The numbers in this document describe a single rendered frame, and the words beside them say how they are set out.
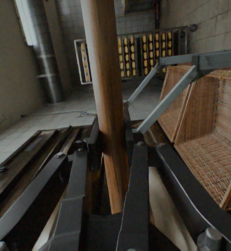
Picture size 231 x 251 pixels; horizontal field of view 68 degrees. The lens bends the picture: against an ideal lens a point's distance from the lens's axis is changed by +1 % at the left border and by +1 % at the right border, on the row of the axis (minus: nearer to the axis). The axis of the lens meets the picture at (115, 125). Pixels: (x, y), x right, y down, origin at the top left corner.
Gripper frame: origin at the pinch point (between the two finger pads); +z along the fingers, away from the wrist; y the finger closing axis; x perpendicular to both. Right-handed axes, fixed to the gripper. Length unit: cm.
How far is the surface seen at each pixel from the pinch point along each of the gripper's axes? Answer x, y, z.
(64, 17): 128, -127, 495
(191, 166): -48, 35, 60
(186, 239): -53, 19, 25
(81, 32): 91, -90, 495
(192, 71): 2.9, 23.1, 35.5
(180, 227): -53, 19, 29
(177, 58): 6, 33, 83
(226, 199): -44, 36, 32
